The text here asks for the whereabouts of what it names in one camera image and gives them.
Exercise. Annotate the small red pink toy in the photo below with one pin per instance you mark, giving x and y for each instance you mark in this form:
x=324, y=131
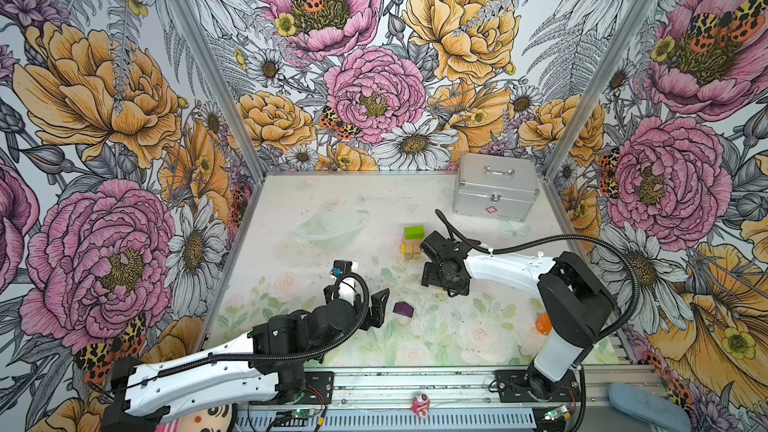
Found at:
x=420, y=405

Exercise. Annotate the plain wood block numbered 11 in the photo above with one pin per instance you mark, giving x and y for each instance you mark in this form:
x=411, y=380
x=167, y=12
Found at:
x=416, y=251

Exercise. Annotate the silver metal case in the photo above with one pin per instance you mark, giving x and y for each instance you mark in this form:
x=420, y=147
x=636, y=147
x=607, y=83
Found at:
x=495, y=187

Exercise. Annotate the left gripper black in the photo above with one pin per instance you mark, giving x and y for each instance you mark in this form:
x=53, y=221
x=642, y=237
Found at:
x=379, y=304

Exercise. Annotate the green wood block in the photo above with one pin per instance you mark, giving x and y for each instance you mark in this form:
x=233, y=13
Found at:
x=411, y=233

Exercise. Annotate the orange bottle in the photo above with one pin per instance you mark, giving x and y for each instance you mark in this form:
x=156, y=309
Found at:
x=543, y=324

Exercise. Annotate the aluminium mounting rail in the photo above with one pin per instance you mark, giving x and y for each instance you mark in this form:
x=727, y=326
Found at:
x=449, y=399

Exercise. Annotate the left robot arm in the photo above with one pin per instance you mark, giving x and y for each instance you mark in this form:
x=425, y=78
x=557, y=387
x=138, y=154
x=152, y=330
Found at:
x=145, y=395

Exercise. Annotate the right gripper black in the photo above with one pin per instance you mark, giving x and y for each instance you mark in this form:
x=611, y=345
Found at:
x=429, y=276

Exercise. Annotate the blue grey pad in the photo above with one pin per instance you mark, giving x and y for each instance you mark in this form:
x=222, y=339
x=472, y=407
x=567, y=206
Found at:
x=646, y=407

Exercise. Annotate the purple wood block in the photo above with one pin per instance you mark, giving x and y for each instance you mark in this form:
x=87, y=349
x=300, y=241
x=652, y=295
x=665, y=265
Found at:
x=404, y=309

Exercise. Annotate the plush doll toy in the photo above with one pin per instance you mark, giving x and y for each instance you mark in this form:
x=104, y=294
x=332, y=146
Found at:
x=216, y=419

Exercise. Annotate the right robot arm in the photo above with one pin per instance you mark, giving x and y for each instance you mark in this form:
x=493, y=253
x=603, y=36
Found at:
x=576, y=302

